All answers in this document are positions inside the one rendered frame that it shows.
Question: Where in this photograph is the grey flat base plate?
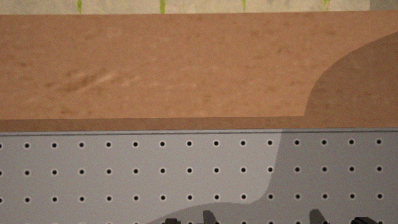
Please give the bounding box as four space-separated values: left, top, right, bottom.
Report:
0 127 398 224

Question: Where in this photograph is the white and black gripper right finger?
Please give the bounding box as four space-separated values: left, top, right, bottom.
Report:
351 217 378 224

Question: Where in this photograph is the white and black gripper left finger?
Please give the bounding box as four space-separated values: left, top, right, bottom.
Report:
165 218 181 224

